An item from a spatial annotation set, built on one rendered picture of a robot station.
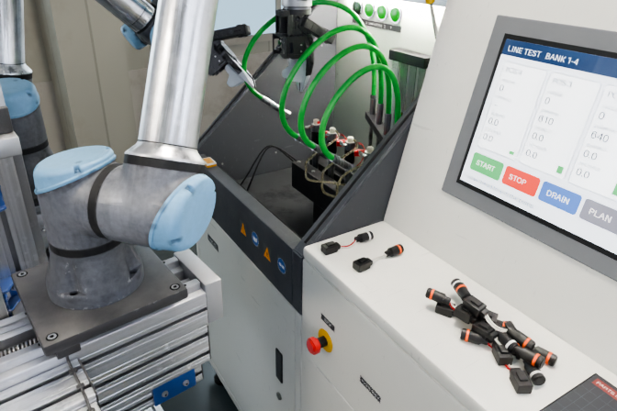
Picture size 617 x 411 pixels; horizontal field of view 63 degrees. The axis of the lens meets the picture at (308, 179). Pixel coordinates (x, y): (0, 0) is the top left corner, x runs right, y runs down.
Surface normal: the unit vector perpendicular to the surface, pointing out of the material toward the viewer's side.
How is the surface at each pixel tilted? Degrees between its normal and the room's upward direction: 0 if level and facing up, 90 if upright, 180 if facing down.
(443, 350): 0
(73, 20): 90
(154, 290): 0
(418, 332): 0
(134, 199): 62
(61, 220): 93
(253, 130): 90
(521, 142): 76
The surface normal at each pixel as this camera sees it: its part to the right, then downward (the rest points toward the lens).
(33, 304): 0.02, -0.90
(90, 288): 0.27, 0.12
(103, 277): 0.52, 0.08
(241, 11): 0.62, 0.34
